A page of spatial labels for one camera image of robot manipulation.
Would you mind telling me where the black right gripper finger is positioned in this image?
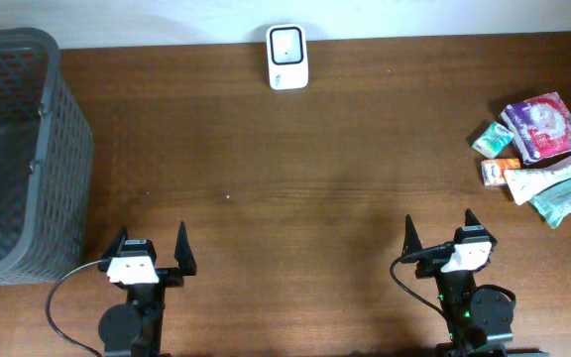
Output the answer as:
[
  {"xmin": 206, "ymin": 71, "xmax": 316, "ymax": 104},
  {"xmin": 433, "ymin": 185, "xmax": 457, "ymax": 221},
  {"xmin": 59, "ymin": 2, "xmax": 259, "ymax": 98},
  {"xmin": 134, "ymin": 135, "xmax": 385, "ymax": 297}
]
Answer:
[
  {"xmin": 465, "ymin": 208, "xmax": 498, "ymax": 246},
  {"xmin": 401, "ymin": 214, "xmax": 422, "ymax": 257}
]

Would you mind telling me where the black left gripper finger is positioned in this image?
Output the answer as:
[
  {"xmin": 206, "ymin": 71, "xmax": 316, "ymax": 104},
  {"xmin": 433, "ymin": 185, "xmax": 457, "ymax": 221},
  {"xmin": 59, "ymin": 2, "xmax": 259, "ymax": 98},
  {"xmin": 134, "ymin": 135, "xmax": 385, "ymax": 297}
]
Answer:
[
  {"xmin": 98, "ymin": 226, "xmax": 128, "ymax": 272},
  {"xmin": 173, "ymin": 221, "xmax": 197, "ymax": 276}
]

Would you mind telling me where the orange small tissue pack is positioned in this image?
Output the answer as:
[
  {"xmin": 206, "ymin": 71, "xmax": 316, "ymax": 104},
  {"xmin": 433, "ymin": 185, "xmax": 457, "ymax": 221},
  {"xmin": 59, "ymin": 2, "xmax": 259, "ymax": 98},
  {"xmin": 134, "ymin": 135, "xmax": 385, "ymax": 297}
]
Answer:
[{"xmin": 480, "ymin": 159, "xmax": 521, "ymax": 186}]

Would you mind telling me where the white tube with brown cap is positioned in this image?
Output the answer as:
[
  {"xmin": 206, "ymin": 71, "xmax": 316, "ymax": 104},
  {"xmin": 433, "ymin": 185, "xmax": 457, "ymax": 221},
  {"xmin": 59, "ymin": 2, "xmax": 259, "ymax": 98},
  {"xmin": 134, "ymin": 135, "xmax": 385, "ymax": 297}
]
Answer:
[{"xmin": 504, "ymin": 156, "xmax": 571, "ymax": 205}]

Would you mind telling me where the green small tissue pack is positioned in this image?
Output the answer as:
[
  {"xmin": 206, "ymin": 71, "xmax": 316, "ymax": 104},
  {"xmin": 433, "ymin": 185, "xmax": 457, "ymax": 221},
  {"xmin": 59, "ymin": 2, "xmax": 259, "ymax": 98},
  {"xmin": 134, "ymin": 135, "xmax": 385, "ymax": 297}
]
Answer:
[{"xmin": 471, "ymin": 122, "xmax": 514, "ymax": 159}]

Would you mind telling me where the teal wet wipes pack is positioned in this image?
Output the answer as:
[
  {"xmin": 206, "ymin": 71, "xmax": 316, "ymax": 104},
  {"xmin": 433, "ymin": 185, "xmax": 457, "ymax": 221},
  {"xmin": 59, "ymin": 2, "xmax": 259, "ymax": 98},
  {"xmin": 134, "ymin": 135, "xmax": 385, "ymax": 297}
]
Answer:
[{"xmin": 529, "ymin": 179, "xmax": 571, "ymax": 229}]

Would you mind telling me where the pink purple tissue pack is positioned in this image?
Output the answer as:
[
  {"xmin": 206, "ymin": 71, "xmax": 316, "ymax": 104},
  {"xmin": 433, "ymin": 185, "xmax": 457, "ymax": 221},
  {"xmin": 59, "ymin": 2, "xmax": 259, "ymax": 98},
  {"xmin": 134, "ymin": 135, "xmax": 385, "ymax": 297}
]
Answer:
[{"xmin": 500, "ymin": 92, "xmax": 571, "ymax": 165}]

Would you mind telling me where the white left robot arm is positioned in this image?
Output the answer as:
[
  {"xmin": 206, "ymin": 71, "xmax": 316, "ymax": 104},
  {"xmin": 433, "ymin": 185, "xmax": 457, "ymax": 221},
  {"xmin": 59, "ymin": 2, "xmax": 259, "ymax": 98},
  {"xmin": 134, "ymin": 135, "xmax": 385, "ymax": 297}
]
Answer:
[{"xmin": 98, "ymin": 223, "xmax": 197, "ymax": 356}]

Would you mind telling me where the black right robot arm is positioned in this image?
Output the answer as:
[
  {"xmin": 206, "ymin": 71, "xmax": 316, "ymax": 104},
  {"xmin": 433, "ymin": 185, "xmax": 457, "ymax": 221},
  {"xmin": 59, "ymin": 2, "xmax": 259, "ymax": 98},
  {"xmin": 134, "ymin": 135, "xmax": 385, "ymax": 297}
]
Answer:
[{"xmin": 390, "ymin": 210, "xmax": 546, "ymax": 357}]

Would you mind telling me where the dark grey plastic basket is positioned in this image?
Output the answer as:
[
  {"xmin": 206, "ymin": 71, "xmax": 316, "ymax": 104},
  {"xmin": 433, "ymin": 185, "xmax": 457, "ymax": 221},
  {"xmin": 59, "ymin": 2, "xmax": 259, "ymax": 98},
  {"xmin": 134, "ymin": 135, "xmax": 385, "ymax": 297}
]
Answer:
[{"xmin": 0, "ymin": 28, "xmax": 94, "ymax": 286}]

